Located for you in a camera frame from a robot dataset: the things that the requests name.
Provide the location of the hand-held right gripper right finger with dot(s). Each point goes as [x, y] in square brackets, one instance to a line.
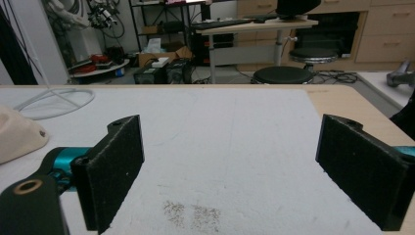
[362, 169]

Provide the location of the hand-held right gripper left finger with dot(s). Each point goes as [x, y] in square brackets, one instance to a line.
[111, 169]

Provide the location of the dark cloth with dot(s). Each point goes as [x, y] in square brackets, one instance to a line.
[406, 120]

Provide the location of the white side table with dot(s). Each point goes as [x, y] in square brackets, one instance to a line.
[381, 83]

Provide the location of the grey metal object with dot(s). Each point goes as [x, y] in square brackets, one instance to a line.
[399, 77]

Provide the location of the beige cap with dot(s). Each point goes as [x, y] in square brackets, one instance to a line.
[16, 137]

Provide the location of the red tools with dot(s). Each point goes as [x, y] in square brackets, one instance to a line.
[98, 58]

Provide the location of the cardboard box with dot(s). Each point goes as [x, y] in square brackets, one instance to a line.
[147, 59]

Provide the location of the white table mat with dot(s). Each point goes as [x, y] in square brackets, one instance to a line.
[228, 130]

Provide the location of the black round stool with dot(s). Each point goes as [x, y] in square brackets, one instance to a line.
[313, 54]
[282, 74]

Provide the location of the wooden drawer cabinet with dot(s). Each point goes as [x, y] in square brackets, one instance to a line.
[385, 19]

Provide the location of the black metal shelf rack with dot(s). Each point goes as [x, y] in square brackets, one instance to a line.
[163, 4]

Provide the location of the black monitor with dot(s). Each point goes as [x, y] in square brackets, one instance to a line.
[297, 6]

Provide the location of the light wooden desk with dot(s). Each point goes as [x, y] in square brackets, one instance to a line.
[261, 25]

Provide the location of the black keyboard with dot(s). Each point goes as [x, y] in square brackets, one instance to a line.
[221, 23]

